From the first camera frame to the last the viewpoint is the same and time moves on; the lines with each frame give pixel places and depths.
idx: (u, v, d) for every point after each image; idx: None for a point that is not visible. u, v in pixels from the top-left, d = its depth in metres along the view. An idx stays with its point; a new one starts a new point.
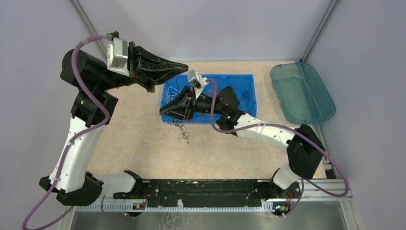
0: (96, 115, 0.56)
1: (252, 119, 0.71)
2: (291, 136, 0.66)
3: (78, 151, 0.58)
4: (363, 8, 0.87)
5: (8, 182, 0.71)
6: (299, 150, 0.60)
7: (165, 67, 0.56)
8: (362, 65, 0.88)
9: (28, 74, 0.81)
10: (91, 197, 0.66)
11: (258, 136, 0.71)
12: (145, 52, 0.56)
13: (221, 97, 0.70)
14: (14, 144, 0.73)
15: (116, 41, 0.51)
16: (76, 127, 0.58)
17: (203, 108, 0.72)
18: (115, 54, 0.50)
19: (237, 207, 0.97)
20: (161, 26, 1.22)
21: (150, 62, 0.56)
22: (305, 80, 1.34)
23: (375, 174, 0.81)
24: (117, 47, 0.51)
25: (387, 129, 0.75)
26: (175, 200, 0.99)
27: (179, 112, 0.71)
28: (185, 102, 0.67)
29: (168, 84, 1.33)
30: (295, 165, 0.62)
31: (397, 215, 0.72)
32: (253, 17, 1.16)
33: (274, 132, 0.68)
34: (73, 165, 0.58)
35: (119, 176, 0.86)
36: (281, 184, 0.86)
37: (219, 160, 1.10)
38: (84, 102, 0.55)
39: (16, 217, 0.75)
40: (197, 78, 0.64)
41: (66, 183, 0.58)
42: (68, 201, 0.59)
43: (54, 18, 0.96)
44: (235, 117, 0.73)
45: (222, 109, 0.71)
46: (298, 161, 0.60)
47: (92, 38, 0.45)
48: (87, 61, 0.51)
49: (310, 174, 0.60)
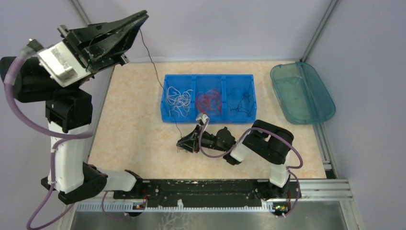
0: (70, 120, 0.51)
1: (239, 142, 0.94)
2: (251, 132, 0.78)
3: (65, 155, 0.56)
4: (362, 8, 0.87)
5: (10, 182, 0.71)
6: (253, 141, 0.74)
7: (118, 34, 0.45)
8: (362, 65, 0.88)
9: None
10: (96, 189, 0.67)
11: (242, 148, 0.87)
12: (83, 34, 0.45)
13: (219, 136, 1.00)
14: (15, 144, 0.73)
15: (42, 55, 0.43)
16: (55, 133, 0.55)
17: (207, 143, 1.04)
18: (56, 73, 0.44)
19: (237, 207, 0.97)
20: (161, 27, 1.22)
21: (98, 44, 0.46)
22: (305, 80, 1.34)
23: (374, 174, 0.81)
24: (52, 61, 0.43)
25: (388, 129, 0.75)
26: (175, 200, 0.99)
27: (189, 145, 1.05)
28: (193, 136, 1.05)
29: (168, 84, 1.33)
30: (260, 154, 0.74)
31: (397, 215, 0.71)
32: (254, 17, 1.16)
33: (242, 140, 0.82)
34: (64, 168, 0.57)
35: (121, 173, 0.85)
36: (277, 182, 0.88)
37: (219, 161, 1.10)
38: (55, 106, 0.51)
39: (18, 216, 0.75)
40: (203, 119, 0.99)
41: (63, 185, 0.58)
42: (71, 199, 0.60)
43: (54, 18, 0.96)
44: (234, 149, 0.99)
45: (223, 145, 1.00)
46: (259, 149, 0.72)
47: (13, 70, 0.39)
48: (25, 72, 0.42)
49: (277, 155, 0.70)
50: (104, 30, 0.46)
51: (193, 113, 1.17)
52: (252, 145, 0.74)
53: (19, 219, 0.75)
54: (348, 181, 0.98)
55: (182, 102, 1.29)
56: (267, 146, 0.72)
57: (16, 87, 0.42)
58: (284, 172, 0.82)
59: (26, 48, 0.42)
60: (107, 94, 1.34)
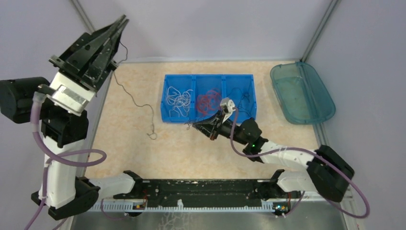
0: (66, 134, 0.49)
1: (274, 145, 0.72)
2: (311, 158, 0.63)
3: (58, 171, 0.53)
4: (364, 8, 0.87)
5: (11, 182, 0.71)
6: (321, 171, 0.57)
7: (111, 45, 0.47)
8: (362, 65, 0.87)
9: (30, 74, 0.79)
10: (88, 202, 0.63)
11: (279, 160, 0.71)
12: (77, 59, 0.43)
13: (243, 127, 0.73)
14: (16, 145, 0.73)
15: (57, 96, 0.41)
16: (50, 148, 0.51)
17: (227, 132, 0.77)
18: (74, 109, 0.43)
19: (237, 207, 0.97)
20: (162, 26, 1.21)
21: (92, 64, 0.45)
22: (305, 80, 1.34)
23: (375, 174, 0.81)
24: (65, 101, 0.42)
25: (389, 129, 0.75)
26: (175, 200, 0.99)
27: (207, 130, 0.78)
28: (213, 121, 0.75)
29: (168, 84, 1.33)
30: (319, 186, 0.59)
31: (397, 215, 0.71)
32: (255, 17, 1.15)
33: (294, 155, 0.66)
34: (57, 184, 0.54)
35: (117, 179, 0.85)
36: (285, 187, 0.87)
37: (219, 160, 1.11)
38: (51, 121, 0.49)
39: (19, 216, 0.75)
40: (227, 105, 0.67)
41: (54, 200, 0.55)
42: (61, 215, 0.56)
43: (56, 17, 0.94)
44: (260, 145, 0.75)
45: (246, 137, 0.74)
46: (322, 183, 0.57)
47: (34, 120, 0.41)
48: (18, 95, 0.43)
49: (339, 194, 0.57)
50: (93, 49, 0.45)
51: (193, 113, 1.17)
52: (313, 175, 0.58)
53: (21, 219, 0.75)
54: None
55: (182, 102, 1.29)
56: (332, 183, 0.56)
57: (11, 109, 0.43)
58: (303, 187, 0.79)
59: (39, 96, 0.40)
60: (107, 94, 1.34)
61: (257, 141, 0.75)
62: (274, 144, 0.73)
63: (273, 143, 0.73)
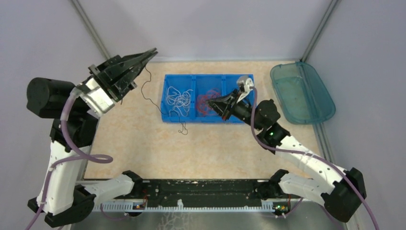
0: (75, 139, 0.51)
1: (298, 144, 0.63)
2: (339, 178, 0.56)
3: (61, 176, 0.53)
4: (363, 8, 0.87)
5: (11, 182, 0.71)
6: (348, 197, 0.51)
7: (140, 68, 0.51)
8: (362, 65, 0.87)
9: (29, 74, 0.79)
10: (83, 213, 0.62)
11: (299, 164, 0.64)
12: (112, 71, 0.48)
13: (260, 109, 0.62)
14: (16, 145, 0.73)
15: (92, 96, 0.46)
16: (56, 152, 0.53)
17: (240, 115, 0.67)
18: (102, 109, 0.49)
19: (237, 207, 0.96)
20: (162, 26, 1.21)
21: (123, 77, 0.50)
22: (305, 80, 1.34)
23: (375, 175, 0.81)
24: (98, 101, 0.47)
25: (389, 129, 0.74)
26: (175, 200, 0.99)
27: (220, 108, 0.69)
28: (228, 100, 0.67)
29: (168, 84, 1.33)
30: (330, 203, 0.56)
31: (397, 215, 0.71)
32: (255, 17, 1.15)
33: (319, 167, 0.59)
34: (58, 189, 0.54)
35: (115, 183, 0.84)
36: (285, 189, 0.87)
37: (219, 160, 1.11)
38: None
39: (19, 216, 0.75)
40: (245, 83, 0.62)
41: (53, 206, 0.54)
42: (57, 222, 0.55)
43: (56, 17, 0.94)
44: (277, 135, 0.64)
45: (262, 121, 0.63)
46: (339, 205, 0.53)
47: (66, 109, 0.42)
48: (53, 91, 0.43)
49: (348, 216, 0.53)
50: (127, 67, 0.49)
51: (193, 113, 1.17)
52: (333, 193, 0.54)
53: (20, 219, 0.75)
54: None
55: (182, 102, 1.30)
56: (347, 208, 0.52)
57: (42, 103, 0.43)
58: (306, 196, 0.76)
59: (76, 92, 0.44)
60: None
61: (275, 129, 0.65)
62: (296, 141, 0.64)
63: (295, 140, 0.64)
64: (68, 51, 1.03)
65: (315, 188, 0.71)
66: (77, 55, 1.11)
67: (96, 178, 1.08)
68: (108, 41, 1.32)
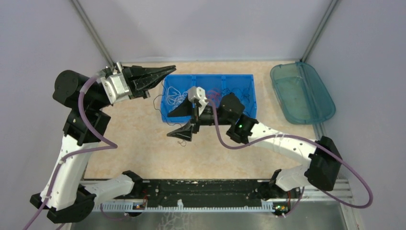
0: (88, 133, 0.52)
1: (267, 129, 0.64)
2: (313, 150, 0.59)
3: (70, 169, 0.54)
4: (363, 8, 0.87)
5: (11, 183, 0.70)
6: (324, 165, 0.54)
7: (157, 75, 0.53)
8: (363, 64, 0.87)
9: (30, 74, 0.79)
10: (83, 213, 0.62)
11: (274, 147, 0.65)
12: (135, 70, 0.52)
13: (223, 104, 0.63)
14: (17, 145, 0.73)
15: (113, 79, 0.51)
16: (68, 145, 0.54)
17: (208, 120, 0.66)
18: (118, 93, 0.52)
19: (237, 207, 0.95)
20: (162, 27, 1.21)
21: (142, 77, 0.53)
22: (305, 80, 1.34)
23: (375, 174, 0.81)
24: (116, 84, 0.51)
25: (389, 129, 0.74)
26: (175, 200, 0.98)
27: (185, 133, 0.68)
28: (190, 127, 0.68)
29: (168, 84, 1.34)
30: (312, 178, 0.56)
31: (397, 216, 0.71)
32: (255, 17, 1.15)
33: (293, 144, 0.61)
34: (64, 183, 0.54)
35: (113, 183, 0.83)
36: (284, 187, 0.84)
37: (219, 160, 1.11)
38: (77, 121, 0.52)
39: (17, 218, 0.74)
40: (197, 96, 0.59)
41: (57, 201, 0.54)
42: (59, 219, 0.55)
43: (56, 18, 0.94)
44: (247, 124, 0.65)
45: (230, 117, 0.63)
46: (321, 176, 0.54)
47: (88, 83, 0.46)
48: (80, 83, 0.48)
49: (331, 186, 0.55)
50: (150, 73, 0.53)
51: None
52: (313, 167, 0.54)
53: (18, 220, 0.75)
54: (348, 181, 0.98)
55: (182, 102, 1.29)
56: (328, 177, 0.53)
57: (69, 92, 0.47)
58: (300, 183, 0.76)
59: (101, 72, 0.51)
60: None
61: (242, 121, 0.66)
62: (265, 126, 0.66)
63: (264, 126, 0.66)
64: (67, 51, 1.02)
65: (300, 171, 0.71)
66: (77, 55, 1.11)
67: (97, 178, 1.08)
68: (108, 41, 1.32)
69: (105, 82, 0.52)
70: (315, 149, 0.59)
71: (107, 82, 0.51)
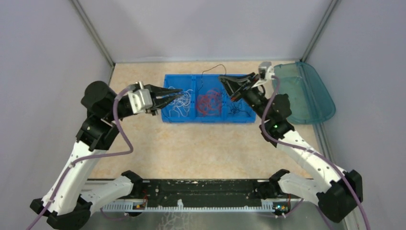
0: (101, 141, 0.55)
1: (300, 140, 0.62)
2: (337, 178, 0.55)
3: (77, 174, 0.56)
4: (363, 8, 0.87)
5: (11, 184, 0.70)
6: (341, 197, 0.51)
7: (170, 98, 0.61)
8: (363, 64, 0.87)
9: (30, 74, 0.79)
10: (79, 222, 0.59)
11: (299, 158, 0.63)
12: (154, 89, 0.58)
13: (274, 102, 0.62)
14: (17, 145, 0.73)
15: (141, 92, 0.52)
16: (79, 151, 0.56)
17: (250, 100, 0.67)
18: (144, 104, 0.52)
19: (237, 207, 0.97)
20: (162, 26, 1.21)
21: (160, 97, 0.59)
22: (305, 79, 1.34)
23: (375, 174, 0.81)
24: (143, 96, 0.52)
25: (389, 129, 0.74)
26: (175, 200, 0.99)
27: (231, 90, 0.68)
28: (243, 83, 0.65)
29: (168, 84, 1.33)
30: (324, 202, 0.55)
31: (397, 216, 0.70)
32: (255, 17, 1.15)
33: (318, 165, 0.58)
34: (71, 187, 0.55)
35: (111, 187, 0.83)
36: (284, 188, 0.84)
37: (219, 160, 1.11)
38: (91, 129, 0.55)
39: (17, 219, 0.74)
40: (267, 69, 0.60)
41: (61, 205, 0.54)
42: (58, 224, 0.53)
43: (56, 18, 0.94)
44: (281, 129, 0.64)
45: (271, 114, 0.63)
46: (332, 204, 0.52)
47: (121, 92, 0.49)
48: (109, 91, 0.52)
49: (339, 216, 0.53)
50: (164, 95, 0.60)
51: (193, 113, 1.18)
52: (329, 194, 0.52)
53: (19, 221, 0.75)
54: None
55: (182, 102, 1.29)
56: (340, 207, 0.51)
57: (98, 98, 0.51)
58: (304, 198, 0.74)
59: (131, 86, 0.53)
60: None
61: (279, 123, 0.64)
62: (298, 136, 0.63)
63: (298, 136, 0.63)
64: (67, 51, 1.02)
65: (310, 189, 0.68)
66: (77, 55, 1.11)
67: (97, 178, 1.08)
68: (108, 41, 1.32)
69: (132, 94, 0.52)
70: (340, 178, 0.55)
71: (134, 95, 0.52)
